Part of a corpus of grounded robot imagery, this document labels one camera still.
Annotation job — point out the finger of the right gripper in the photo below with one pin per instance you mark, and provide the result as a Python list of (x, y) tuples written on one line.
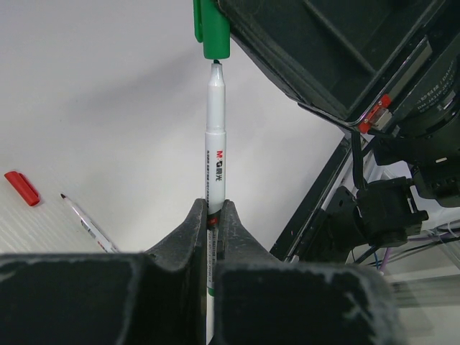
[(334, 57)]

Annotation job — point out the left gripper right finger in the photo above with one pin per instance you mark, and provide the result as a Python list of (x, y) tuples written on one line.
[(260, 300)]

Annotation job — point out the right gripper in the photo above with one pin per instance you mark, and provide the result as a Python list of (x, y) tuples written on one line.
[(406, 145)]

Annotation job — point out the red pen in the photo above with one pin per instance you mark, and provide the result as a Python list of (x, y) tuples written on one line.
[(97, 235)]

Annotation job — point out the green pen cap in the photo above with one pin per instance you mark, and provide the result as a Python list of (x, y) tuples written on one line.
[(211, 29)]

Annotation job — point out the red pen cap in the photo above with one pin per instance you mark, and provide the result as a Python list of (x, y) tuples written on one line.
[(24, 188)]

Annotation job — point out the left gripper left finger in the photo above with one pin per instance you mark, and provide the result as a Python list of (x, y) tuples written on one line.
[(152, 297)]

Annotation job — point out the green pen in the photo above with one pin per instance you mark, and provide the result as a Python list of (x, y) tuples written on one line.
[(215, 179)]

